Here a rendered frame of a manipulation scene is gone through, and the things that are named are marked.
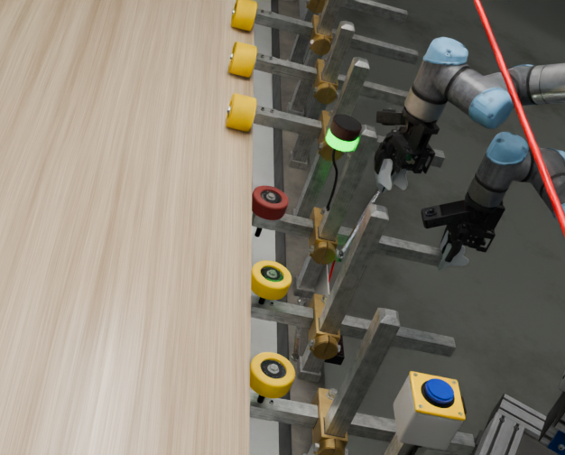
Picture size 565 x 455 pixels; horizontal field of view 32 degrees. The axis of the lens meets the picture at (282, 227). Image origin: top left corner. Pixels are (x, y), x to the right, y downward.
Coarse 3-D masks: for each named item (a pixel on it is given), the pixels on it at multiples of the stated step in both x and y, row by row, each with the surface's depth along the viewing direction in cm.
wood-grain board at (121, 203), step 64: (0, 0) 242; (64, 0) 251; (128, 0) 261; (192, 0) 272; (0, 64) 220; (64, 64) 228; (128, 64) 236; (192, 64) 245; (0, 128) 202; (64, 128) 208; (128, 128) 215; (192, 128) 223; (0, 192) 187; (64, 192) 192; (128, 192) 198; (192, 192) 204; (0, 256) 173; (64, 256) 178; (128, 256) 183; (192, 256) 188; (0, 320) 162; (64, 320) 166; (128, 320) 170; (192, 320) 175; (0, 384) 152; (64, 384) 156; (128, 384) 160; (192, 384) 164; (0, 448) 143; (64, 448) 146; (128, 448) 150; (192, 448) 153
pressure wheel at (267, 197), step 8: (256, 192) 210; (264, 192) 211; (272, 192) 212; (280, 192) 212; (256, 200) 208; (264, 200) 208; (272, 200) 210; (280, 200) 210; (288, 200) 211; (256, 208) 208; (264, 208) 207; (272, 208) 207; (280, 208) 208; (264, 216) 208; (272, 216) 208; (280, 216) 210; (256, 232) 216
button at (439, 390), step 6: (432, 378) 132; (426, 384) 131; (432, 384) 131; (438, 384) 131; (444, 384) 132; (426, 390) 130; (432, 390) 130; (438, 390) 130; (444, 390) 131; (450, 390) 131; (432, 396) 129; (438, 396) 129; (444, 396) 130; (450, 396) 130; (438, 402) 129; (444, 402) 129
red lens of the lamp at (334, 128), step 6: (330, 126) 194; (336, 126) 193; (360, 126) 195; (336, 132) 193; (342, 132) 192; (348, 132) 192; (354, 132) 192; (342, 138) 193; (348, 138) 193; (354, 138) 194
